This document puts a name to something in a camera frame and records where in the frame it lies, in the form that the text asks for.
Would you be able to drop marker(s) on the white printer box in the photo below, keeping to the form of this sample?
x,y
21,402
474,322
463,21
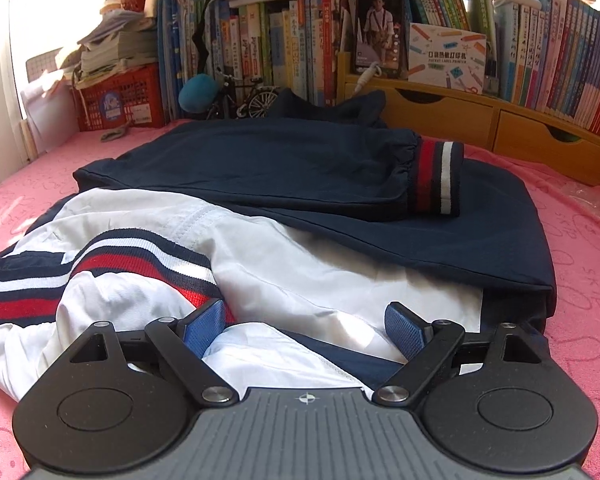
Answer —
x,y
445,55

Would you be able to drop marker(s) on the row of tall storybooks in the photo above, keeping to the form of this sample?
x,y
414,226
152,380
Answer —
x,y
280,45

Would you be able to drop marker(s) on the row of thin workbooks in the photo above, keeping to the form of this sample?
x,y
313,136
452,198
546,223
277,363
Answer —
x,y
555,60

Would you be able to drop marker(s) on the white paper sheets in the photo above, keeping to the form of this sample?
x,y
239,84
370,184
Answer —
x,y
45,110

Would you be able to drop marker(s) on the red plastic crate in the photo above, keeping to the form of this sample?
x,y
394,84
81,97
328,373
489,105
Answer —
x,y
147,80

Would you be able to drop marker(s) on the wooden drawer organiser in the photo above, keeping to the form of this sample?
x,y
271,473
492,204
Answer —
x,y
455,110

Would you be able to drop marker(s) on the white and navy jacket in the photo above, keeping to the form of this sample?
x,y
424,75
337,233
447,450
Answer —
x,y
305,175

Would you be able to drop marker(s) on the blue plush ball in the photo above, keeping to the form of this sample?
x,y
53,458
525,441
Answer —
x,y
197,92

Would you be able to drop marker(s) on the stack of paper booklets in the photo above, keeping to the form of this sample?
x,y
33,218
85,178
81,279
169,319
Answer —
x,y
120,45

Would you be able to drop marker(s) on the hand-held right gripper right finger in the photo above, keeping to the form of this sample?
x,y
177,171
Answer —
x,y
405,330

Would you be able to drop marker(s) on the toy bicycle model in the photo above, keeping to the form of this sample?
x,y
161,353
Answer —
x,y
260,102

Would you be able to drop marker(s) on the leaning wooden boards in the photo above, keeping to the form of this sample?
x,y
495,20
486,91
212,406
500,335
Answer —
x,y
27,142

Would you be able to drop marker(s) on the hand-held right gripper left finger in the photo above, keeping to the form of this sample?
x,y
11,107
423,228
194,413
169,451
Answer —
x,y
202,327

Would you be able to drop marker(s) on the grey knitted sock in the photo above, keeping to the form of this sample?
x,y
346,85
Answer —
x,y
116,133

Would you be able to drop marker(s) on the clear plastic wrapper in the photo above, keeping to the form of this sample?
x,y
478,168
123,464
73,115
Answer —
x,y
585,200

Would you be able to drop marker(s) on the black smartphone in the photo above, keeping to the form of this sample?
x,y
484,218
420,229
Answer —
x,y
381,30

